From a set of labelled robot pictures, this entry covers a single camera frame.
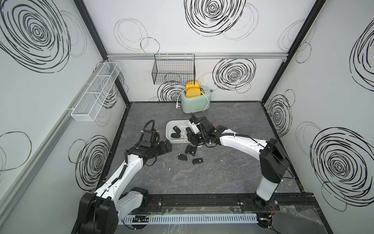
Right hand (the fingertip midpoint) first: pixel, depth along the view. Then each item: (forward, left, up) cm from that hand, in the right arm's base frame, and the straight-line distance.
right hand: (190, 138), depth 85 cm
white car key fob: (+12, +6, -11) cm, 17 cm away
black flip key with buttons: (+8, +11, -10) cm, 17 cm away
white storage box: (+18, +7, -11) cm, 22 cm away
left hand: (-6, +14, -1) cm, 15 cm away
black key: (+13, +10, -10) cm, 19 cm away
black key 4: (-10, -4, -10) cm, 15 cm away
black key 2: (-3, +2, -10) cm, 11 cm away
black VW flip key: (-2, -2, -11) cm, 11 cm away
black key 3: (-7, +4, -11) cm, 14 cm away
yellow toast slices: (+33, -1, +10) cm, 35 cm away
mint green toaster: (+31, -4, -3) cm, 31 cm away
